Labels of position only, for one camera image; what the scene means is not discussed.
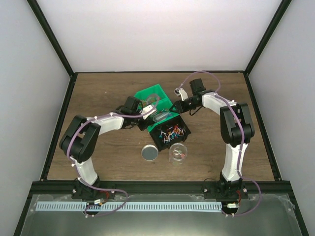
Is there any green bin with lollipops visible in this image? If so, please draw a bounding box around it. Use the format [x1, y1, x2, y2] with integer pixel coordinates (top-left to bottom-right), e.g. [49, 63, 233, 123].
[138, 98, 179, 132]

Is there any silver metal scoop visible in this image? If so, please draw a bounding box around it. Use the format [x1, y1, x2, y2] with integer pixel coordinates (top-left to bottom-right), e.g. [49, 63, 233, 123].
[153, 112, 172, 123]

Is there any green bin with star candies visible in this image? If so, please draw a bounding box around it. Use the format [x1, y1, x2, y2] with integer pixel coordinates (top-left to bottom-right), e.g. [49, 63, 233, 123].
[134, 84, 172, 109]

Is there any black bin with lollipops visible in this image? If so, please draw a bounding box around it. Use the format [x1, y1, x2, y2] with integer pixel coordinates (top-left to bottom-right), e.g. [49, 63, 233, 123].
[149, 116, 191, 152]

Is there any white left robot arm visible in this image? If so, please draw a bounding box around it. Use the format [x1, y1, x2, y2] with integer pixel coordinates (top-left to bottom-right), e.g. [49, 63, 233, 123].
[59, 94, 160, 199]

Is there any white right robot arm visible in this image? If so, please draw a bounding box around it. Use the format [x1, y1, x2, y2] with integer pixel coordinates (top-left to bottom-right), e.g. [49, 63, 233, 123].
[170, 79, 255, 198]

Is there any silver metal jar lid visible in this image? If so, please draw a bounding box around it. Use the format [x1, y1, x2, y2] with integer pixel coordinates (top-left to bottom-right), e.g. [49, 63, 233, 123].
[141, 145, 159, 161]

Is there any clear plastic jar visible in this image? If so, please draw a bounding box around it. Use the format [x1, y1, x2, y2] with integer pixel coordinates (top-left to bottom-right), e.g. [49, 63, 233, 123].
[169, 143, 188, 165]

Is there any light blue slotted strip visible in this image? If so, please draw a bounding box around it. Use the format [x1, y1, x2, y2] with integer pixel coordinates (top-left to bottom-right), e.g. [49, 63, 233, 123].
[35, 201, 222, 212]

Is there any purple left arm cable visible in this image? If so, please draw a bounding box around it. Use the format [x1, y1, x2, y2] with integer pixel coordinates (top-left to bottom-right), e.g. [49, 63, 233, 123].
[66, 94, 158, 218]

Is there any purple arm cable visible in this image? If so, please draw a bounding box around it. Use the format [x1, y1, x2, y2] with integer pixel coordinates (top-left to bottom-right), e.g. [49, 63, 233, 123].
[66, 94, 158, 218]
[178, 71, 262, 217]

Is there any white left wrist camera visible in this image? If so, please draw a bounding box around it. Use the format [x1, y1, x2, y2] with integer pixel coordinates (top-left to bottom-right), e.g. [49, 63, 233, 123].
[141, 105, 157, 120]

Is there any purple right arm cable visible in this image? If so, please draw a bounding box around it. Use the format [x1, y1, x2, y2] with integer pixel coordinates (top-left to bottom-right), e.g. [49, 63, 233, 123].
[178, 71, 262, 217]

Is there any black front mounting rail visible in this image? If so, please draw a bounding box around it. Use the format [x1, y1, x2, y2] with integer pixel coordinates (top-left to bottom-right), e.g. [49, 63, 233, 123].
[31, 180, 291, 200]

